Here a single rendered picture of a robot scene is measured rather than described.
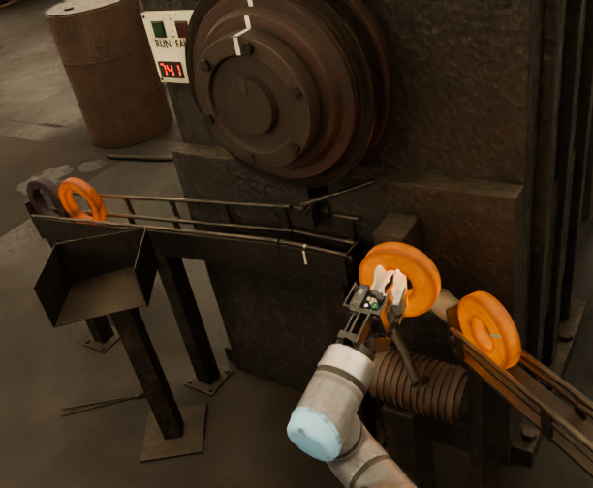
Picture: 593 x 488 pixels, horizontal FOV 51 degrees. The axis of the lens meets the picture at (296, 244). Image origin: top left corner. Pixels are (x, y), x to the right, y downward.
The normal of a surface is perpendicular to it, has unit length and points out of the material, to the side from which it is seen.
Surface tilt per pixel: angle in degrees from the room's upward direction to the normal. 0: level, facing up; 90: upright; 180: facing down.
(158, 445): 0
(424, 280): 89
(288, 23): 39
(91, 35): 90
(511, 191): 0
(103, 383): 0
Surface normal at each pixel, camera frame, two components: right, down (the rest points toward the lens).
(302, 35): 0.18, -0.18
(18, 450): -0.17, -0.82
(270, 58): -0.52, 0.55
